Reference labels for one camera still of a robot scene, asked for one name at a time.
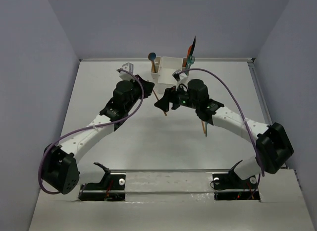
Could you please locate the orange spoon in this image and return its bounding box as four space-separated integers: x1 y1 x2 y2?
148 52 157 73

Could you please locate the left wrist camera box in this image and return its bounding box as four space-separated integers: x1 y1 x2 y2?
117 62 134 80

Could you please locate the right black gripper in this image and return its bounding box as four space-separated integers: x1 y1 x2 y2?
154 82 199 113

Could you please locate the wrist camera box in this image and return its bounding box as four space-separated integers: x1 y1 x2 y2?
117 62 134 80
172 70 189 87

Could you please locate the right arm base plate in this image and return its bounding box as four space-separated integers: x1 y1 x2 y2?
210 173 261 201

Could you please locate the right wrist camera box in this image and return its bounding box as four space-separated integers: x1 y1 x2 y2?
172 70 189 87

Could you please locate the white utensil caddy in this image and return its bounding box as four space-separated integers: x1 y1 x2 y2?
151 57 186 95

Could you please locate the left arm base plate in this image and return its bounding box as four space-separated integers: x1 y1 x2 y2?
78 173 126 202

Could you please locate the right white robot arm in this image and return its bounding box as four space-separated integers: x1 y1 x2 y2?
155 79 294 189

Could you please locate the blue spoon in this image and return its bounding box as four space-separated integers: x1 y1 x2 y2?
148 52 157 73

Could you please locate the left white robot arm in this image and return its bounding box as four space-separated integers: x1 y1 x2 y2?
38 74 155 195

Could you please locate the orange plastic knife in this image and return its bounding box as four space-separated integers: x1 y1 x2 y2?
183 44 195 67

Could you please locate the teal plastic fork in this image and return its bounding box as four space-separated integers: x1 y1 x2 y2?
186 56 195 66

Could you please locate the black handled steel knife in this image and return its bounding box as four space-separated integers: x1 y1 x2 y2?
184 36 196 66

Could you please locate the long orange chopstick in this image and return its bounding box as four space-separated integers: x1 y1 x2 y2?
201 121 206 134

